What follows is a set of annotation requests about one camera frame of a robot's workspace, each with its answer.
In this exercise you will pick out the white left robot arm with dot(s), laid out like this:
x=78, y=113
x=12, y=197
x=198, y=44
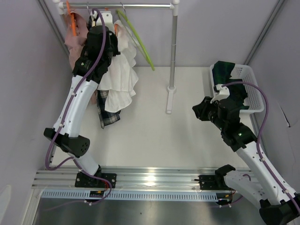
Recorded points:
x=65, y=134

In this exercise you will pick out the navy plaid skirt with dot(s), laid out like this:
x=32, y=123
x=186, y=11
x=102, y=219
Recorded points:
x=106, y=118

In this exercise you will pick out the dark green plaid skirt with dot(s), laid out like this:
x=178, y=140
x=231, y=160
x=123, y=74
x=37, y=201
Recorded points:
x=222, y=75

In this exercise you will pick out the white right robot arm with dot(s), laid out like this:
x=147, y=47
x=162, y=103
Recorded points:
x=278, y=203

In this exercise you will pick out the orange hanger with pink skirt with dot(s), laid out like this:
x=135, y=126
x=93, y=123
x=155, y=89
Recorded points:
x=72, y=21

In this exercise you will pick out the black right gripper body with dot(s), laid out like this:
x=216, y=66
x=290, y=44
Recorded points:
x=213, y=115

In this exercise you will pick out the white plastic basket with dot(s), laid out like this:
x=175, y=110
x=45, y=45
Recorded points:
x=246, y=74

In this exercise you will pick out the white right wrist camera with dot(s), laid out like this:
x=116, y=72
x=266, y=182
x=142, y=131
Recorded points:
x=221, y=92

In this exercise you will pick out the green plastic hanger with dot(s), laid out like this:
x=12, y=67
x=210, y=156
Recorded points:
x=136, y=38

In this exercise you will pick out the silver clothes rack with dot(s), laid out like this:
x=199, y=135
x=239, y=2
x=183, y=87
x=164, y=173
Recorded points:
x=174, y=7

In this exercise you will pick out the aluminium mounting rail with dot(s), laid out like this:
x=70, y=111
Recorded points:
x=166, y=179

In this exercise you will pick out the pink skirt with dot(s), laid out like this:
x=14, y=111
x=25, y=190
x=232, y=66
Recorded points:
x=75, y=43

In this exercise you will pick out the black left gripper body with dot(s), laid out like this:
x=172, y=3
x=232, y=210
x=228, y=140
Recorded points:
x=113, y=50

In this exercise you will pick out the white slotted cable duct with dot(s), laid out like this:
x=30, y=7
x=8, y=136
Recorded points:
x=131, y=195

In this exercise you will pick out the white pleated skirt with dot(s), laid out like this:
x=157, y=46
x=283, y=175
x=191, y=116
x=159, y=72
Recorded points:
x=121, y=78

